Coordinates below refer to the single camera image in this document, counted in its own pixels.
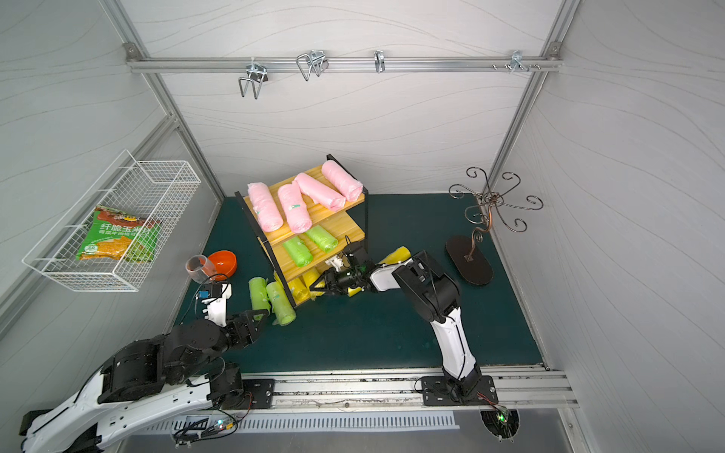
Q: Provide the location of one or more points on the green roll front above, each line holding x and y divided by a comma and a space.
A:
323, 239

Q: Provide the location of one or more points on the green roll beside shelf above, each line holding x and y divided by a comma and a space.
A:
281, 306

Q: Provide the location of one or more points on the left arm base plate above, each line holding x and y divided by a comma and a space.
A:
251, 394

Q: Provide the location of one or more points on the yellow roll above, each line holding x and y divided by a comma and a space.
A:
310, 276
401, 254
295, 289

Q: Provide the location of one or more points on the green snack bag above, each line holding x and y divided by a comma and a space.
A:
116, 235

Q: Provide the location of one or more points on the clear plastic goblet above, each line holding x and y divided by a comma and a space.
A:
200, 269

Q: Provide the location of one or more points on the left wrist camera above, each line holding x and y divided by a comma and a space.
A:
212, 299

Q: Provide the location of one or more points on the green roll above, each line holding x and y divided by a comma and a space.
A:
281, 306
298, 252
323, 239
258, 294

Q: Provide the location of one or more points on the white wire basket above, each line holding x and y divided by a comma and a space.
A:
159, 190

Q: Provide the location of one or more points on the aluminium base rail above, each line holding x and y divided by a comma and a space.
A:
521, 387

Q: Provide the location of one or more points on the pink roll front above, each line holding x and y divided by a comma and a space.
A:
349, 187

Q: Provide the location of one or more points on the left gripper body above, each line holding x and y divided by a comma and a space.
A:
246, 327

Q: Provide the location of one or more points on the wooden three-tier shelf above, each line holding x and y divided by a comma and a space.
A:
340, 225

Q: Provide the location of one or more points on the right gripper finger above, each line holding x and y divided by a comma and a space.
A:
319, 292
327, 279

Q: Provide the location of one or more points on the pink roll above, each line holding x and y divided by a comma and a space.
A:
349, 187
320, 193
294, 208
265, 207

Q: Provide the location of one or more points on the aluminium top rail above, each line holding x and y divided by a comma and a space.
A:
338, 65

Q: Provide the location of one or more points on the orange plastic bowl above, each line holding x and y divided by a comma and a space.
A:
225, 263

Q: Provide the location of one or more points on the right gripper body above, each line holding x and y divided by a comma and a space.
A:
345, 278

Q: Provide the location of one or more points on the metal hook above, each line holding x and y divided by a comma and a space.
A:
253, 80
516, 64
379, 61
314, 62

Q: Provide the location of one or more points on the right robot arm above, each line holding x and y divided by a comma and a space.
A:
434, 296

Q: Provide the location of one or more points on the copper wire jewelry stand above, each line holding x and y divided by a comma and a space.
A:
464, 251

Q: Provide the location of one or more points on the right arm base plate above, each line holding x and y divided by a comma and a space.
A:
443, 392

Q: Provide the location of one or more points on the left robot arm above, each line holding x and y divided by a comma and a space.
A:
152, 380

